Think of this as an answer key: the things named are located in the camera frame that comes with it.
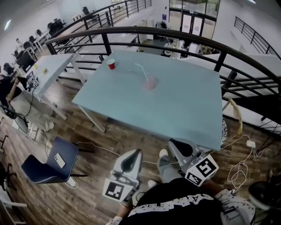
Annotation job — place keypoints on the person's left forearm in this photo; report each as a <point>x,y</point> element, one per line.
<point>124,209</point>

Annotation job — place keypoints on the white bendy straw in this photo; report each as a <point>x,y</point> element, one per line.
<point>142,70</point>

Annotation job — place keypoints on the white side table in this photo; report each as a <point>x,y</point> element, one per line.
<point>51,68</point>

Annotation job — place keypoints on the red plastic cup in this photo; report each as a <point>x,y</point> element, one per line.
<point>111,64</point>

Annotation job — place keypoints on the person's black printed shirt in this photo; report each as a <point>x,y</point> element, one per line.
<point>175,204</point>

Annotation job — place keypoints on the black chair seat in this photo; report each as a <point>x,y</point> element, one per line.
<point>263,193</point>

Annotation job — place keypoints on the person's white shoe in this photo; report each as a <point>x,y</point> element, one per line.
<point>163,152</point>
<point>152,183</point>

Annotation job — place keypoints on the dotted white cushion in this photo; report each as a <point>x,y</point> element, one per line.
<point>224,130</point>

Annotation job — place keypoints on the person's right forearm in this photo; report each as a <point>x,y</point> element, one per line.
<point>228,201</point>

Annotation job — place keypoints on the white smartphone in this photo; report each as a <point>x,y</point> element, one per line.
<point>60,160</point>

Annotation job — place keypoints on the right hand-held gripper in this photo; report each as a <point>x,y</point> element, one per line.
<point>200,170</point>

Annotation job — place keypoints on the person's leg in jeans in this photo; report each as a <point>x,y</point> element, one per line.
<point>168,169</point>

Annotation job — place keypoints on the black curved railing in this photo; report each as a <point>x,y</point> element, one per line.
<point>197,37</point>

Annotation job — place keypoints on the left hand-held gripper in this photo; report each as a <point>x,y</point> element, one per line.
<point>123,182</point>

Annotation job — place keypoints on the dark blue chair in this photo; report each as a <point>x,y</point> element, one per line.
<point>52,163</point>

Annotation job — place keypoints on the white power strip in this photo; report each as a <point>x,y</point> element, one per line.
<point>251,144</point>

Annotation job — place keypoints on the small yellow object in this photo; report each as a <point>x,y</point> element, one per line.
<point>45,70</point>

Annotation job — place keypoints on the clear pink cup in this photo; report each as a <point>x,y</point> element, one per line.
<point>150,84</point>

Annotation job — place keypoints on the wooden chair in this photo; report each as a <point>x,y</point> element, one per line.
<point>237,114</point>

